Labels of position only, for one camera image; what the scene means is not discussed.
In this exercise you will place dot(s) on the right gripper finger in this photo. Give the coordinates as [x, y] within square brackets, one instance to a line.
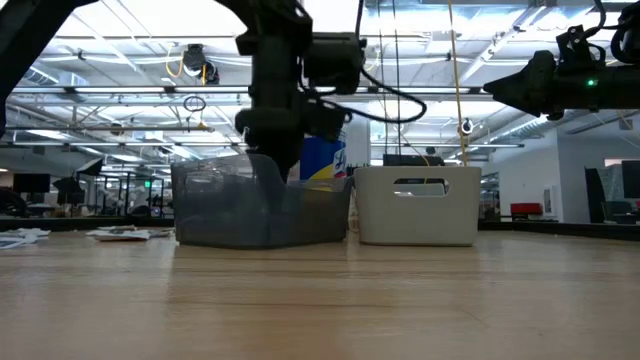
[542, 109]
[525, 82]

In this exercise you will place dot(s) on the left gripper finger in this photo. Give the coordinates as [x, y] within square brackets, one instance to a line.
[291, 157]
[274, 155]

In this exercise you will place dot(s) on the Lysol wipes canister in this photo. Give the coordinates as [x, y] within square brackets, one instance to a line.
[322, 157]

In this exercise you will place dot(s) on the grey translucent plastic bin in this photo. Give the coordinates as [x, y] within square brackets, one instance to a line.
[225, 215]

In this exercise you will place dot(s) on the pile of paper packets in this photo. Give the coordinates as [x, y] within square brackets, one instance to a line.
[122, 234]

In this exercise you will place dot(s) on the white blue square packet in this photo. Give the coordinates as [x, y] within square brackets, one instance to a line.
[25, 232]
[12, 243]

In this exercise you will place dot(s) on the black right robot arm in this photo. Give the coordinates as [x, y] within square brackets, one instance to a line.
[627, 35]

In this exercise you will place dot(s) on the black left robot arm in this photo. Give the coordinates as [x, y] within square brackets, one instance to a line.
[30, 30]

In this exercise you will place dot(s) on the white building column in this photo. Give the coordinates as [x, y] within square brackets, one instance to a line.
[360, 140]

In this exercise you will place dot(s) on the small black ceiling reel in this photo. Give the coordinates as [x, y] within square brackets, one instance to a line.
[466, 126]

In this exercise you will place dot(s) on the black standing panel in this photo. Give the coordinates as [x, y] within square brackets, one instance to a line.
[595, 195]

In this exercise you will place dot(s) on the red box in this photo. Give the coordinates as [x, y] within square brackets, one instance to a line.
[526, 209]

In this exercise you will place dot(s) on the long ceiling light bar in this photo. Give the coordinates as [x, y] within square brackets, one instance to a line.
[125, 89]

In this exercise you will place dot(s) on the black monitor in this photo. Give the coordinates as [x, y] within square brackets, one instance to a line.
[91, 167]
[31, 183]
[69, 191]

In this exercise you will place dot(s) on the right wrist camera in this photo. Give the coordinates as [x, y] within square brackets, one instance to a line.
[580, 50]

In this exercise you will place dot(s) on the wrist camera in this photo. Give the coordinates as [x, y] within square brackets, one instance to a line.
[580, 50]
[335, 62]

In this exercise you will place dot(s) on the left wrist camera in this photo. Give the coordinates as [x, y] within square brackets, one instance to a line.
[335, 62]

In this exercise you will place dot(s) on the black wall screen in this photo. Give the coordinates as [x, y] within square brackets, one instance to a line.
[631, 179]

